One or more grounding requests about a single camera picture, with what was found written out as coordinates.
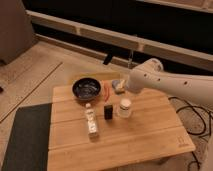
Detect white ceramic cup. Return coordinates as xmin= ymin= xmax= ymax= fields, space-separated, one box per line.
xmin=117 ymin=98 xmax=132 ymax=118

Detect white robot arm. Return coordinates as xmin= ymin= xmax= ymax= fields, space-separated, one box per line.
xmin=124 ymin=58 xmax=213 ymax=112

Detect blue grey small object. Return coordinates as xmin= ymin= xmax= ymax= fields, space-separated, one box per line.
xmin=112 ymin=80 xmax=120 ymax=89

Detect black bowl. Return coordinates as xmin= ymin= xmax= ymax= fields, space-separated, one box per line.
xmin=72 ymin=77 xmax=101 ymax=101

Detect small clear bottle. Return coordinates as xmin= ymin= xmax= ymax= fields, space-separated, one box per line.
xmin=85 ymin=103 xmax=99 ymax=139

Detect dark grey floor mat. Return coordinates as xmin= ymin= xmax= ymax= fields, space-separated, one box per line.
xmin=1 ymin=103 xmax=52 ymax=171

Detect grey upholstered furniture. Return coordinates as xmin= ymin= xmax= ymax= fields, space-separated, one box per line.
xmin=0 ymin=0 xmax=37 ymax=64

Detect black cables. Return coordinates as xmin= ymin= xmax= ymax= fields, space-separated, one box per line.
xmin=168 ymin=96 xmax=213 ymax=171

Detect wooden shelf rail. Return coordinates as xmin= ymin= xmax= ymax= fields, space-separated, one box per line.
xmin=27 ymin=10 xmax=213 ymax=72

